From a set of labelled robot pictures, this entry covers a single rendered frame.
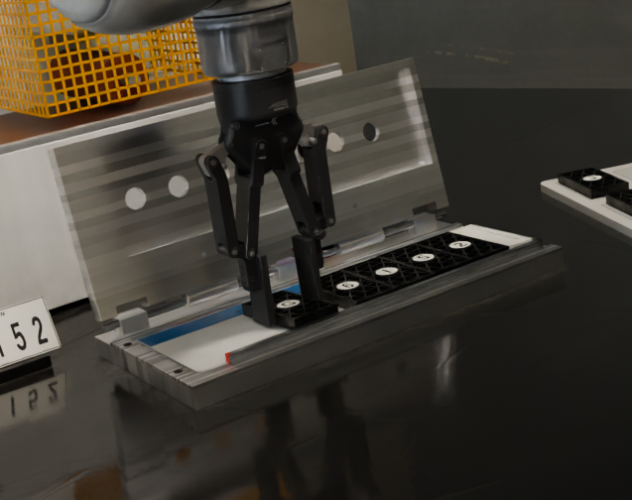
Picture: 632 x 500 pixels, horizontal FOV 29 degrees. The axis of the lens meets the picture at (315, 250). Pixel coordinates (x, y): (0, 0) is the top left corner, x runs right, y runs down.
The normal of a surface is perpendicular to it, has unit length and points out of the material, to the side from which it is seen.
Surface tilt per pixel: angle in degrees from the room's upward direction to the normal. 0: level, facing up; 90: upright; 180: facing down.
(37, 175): 90
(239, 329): 0
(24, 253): 90
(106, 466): 0
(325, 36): 90
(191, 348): 0
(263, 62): 90
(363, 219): 79
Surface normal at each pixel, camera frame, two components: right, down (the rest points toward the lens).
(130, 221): 0.51, -0.03
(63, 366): -0.15, -0.95
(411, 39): -0.66, 0.31
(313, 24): 0.74, 0.09
